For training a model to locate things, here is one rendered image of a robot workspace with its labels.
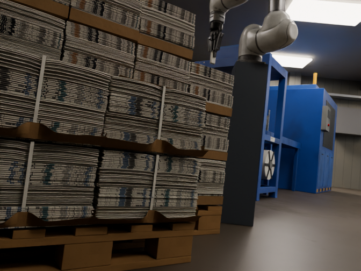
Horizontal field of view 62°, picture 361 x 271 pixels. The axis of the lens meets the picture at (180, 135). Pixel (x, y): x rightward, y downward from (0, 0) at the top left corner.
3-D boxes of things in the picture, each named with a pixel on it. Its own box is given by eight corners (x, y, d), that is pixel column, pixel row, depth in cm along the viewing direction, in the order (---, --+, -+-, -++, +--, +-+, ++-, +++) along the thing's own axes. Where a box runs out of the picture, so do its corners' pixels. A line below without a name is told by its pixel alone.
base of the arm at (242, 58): (258, 73, 211) (259, 66, 212) (266, 64, 189) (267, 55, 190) (232, 71, 212) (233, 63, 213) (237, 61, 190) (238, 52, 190)
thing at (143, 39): (192, 59, 145) (193, 50, 145) (137, 42, 130) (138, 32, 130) (175, 65, 158) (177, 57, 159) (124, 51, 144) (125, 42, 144)
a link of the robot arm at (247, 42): (248, 64, 210) (252, 33, 212) (270, 58, 195) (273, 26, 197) (232, 57, 201) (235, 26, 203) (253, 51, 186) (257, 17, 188)
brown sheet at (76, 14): (138, 41, 128) (139, 31, 129) (69, 18, 113) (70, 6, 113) (108, 59, 160) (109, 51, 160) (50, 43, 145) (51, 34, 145)
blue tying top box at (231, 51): (258, 58, 339) (259, 41, 341) (211, 63, 374) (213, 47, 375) (271, 70, 376) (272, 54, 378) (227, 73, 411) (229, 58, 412)
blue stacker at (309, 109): (322, 194, 485) (332, 68, 499) (246, 183, 560) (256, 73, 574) (336, 191, 607) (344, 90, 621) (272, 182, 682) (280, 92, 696)
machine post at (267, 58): (256, 200, 310) (270, 53, 320) (248, 199, 315) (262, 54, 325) (259, 200, 317) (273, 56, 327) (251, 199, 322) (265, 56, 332)
